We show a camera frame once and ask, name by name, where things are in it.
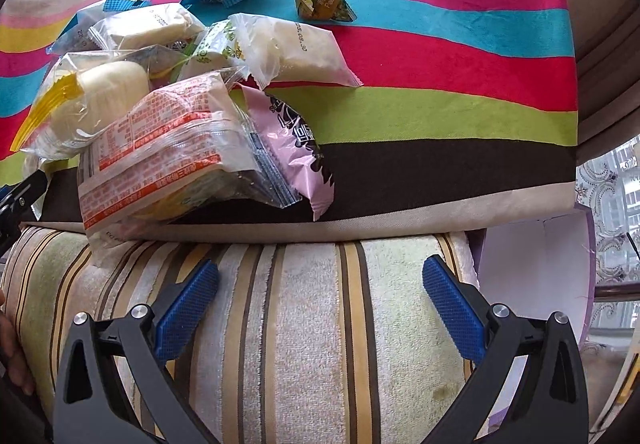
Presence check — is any yellow bun packet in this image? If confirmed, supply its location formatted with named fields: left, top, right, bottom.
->
left=11, top=45, right=188, bottom=161

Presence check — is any orange printed bread package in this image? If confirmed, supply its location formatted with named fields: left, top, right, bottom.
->
left=77, top=69, right=300, bottom=249

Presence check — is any person's left hand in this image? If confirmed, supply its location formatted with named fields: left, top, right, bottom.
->
left=0, top=312, right=35, bottom=396

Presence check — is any white purple storage box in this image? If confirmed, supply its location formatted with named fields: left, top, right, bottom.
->
left=470, top=202, right=599, bottom=430

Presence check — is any blue edged silver packet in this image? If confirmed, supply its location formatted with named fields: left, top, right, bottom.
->
left=46, top=0, right=152, bottom=56

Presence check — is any striped towel seat cover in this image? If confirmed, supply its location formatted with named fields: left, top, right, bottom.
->
left=1, top=227, right=477, bottom=443

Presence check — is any white cake clear packet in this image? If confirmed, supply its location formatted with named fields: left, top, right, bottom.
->
left=88, top=3, right=205, bottom=50

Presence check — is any green lemon snack packet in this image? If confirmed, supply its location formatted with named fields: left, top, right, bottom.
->
left=178, top=19, right=246, bottom=81

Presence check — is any pink black snack packet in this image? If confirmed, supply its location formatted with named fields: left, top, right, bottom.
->
left=241, top=85, right=334, bottom=222

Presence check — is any white bun clear packet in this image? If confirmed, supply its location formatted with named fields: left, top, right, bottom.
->
left=229, top=14, right=362, bottom=89

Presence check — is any colourful striped tablecloth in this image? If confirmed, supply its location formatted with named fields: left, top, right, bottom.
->
left=1, top=0, right=578, bottom=242

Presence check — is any green yellow snack packet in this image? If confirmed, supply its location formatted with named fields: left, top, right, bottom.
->
left=295, top=0, right=357, bottom=22

